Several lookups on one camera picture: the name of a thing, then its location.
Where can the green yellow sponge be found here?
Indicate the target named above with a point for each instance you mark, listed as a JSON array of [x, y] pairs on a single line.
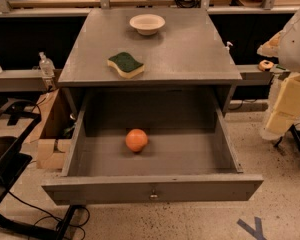
[[125, 65]]

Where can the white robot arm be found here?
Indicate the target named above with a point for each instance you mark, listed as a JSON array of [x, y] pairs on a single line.
[[285, 46]]

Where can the grey open top drawer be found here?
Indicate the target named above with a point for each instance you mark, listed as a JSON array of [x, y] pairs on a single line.
[[189, 155]]

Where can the white ceramic bowl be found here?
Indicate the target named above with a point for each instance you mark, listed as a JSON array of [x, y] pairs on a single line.
[[147, 24]]

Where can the metal drawer knob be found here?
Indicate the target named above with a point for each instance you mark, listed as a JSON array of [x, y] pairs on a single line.
[[153, 195]]

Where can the cardboard box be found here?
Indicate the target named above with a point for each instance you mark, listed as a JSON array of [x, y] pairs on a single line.
[[52, 146]]

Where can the orange fruit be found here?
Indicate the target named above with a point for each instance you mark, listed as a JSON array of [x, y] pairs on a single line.
[[136, 140]]

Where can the grey cabinet counter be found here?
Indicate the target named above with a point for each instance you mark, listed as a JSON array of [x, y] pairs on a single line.
[[187, 50]]

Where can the black chair frame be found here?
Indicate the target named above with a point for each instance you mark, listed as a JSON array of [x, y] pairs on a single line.
[[12, 164]]

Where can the clear plastic bottle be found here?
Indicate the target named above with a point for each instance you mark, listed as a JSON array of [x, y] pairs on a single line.
[[46, 65]]

